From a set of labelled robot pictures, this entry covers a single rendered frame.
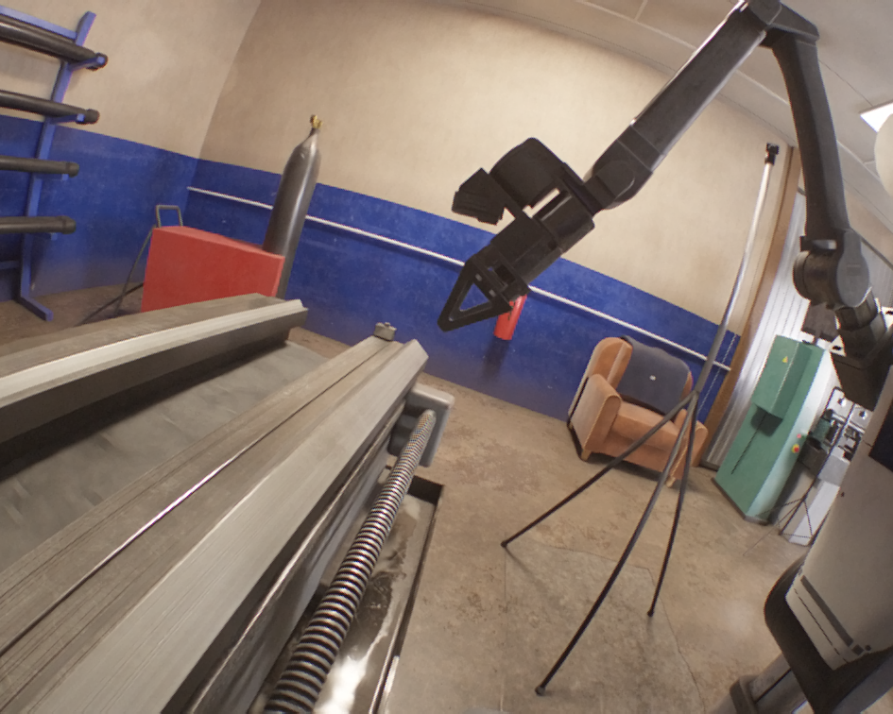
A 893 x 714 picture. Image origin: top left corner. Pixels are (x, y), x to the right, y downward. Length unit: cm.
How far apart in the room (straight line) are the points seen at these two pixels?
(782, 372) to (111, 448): 373
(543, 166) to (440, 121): 332
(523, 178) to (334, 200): 344
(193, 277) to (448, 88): 261
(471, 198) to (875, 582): 61
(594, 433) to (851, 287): 259
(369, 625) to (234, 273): 207
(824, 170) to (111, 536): 85
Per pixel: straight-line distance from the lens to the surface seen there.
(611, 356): 345
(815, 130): 67
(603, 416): 300
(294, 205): 253
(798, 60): 70
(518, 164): 47
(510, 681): 142
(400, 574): 99
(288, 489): 42
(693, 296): 394
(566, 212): 46
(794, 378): 368
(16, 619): 33
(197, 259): 259
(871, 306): 70
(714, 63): 60
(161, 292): 271
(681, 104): 55
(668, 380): 342
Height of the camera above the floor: 110
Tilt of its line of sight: 14 degrees down
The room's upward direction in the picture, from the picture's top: 19 degrees clockwise
